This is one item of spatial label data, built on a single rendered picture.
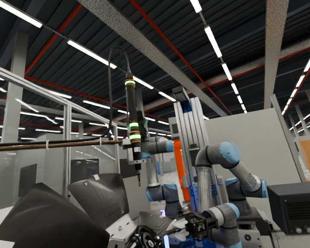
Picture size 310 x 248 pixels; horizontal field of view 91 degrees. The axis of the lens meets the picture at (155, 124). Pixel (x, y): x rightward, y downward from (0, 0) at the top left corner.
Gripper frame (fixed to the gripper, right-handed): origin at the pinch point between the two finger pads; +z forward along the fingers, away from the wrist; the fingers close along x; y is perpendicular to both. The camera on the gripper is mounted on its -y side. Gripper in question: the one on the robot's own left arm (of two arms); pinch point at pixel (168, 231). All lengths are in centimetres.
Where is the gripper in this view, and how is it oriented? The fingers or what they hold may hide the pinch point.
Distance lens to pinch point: 74.6
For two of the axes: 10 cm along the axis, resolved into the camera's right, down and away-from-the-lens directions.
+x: 0.9, 9.8, -1.6
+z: -9.0, 0.2, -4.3
